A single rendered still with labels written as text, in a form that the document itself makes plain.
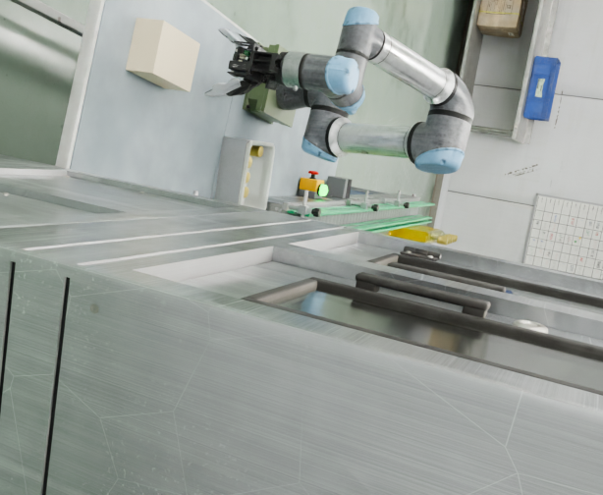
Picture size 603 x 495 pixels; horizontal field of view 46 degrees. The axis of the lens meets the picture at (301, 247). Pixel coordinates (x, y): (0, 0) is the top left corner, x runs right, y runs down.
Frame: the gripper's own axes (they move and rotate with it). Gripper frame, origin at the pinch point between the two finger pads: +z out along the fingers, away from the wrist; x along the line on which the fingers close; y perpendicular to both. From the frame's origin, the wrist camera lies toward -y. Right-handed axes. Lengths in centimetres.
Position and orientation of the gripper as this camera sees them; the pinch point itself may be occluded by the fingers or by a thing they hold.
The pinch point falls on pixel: (212, 62)
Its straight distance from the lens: 167.3
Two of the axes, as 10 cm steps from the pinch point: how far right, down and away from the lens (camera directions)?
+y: -3.8, -0.6, -9.2
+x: -2.1, 9.8, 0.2
